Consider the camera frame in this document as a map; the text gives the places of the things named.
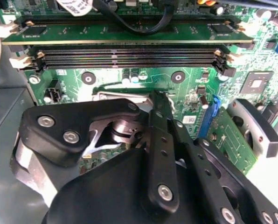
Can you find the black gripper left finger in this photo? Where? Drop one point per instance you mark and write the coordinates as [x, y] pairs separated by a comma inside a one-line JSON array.
[[87, 112]]

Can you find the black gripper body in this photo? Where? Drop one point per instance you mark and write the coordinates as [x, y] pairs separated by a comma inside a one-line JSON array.
[[106, 191]]

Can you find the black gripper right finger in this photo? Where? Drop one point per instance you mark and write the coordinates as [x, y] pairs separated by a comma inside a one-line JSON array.
[[197, 164]]

